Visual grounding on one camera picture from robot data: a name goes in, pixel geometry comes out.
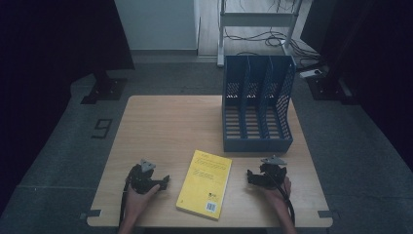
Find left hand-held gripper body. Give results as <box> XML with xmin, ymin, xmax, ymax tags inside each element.
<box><xmin>128</xmin><ymin>158</ymin><xmax>159</xmax><ymax>195</ymax></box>

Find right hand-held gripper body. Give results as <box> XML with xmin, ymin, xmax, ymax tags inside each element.
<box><xmin>258</xmin><ymin>155</ymin><xmax>288</xmax><ymax>190</ymax></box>

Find yellow book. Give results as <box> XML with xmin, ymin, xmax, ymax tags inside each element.
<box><xmin>175</xmin><ymin>149</ymin><xmax>234</xmax><ymax>221</ymax></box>

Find blue file rack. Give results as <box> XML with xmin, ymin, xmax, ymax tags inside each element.
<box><xmin>221</xmin><ymin>54</ymin><xmax>297</xmax><ymax>154</ymax></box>

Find person's right hand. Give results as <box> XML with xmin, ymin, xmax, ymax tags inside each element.
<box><xmin>261</xmin><ymin>176</ymin><xmax>293</xmax><ymax>215</ymax></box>

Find person's left hand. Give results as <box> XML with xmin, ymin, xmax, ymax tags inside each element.
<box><xmin>123</xmin><ymin>183</ymin><xmax>162</xmax><ymax>225</ymax></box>

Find black stand base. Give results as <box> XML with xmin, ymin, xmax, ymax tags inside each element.
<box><xmin>80</xmin><ymin>69</ymin><xmax>129</xmax><ymax>105</ymax></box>
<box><xmin>306</xmin><ymin>64</ymin><xmax>355</xmax><ymax>102</ymax></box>

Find white power strip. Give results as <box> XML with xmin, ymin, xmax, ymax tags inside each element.
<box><xmin>299</xmin><ymin>68</ymin><xmax>323</xmax><ymax>80</ymax></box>

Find dark curtain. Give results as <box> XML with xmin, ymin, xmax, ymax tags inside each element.
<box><xmin>0</xmin><ymin>0</ymin><xmax>136</xmax><ymax>215</ymax></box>
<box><xmin>300</xmin><ymin>0</ymin><xmax>413</xmax><ymax>169</ymax></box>

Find black cables on floor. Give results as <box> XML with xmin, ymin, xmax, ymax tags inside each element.
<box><xmin>223</xmin><ymin>27</ymin><xmax>321</xmax><ymax>62</ymax></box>

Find white metal desk frame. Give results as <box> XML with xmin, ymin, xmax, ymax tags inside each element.
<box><xmin>216</xmin><ymin>0</ymin><xmax>304</xmax><ymax>68</ymax></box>

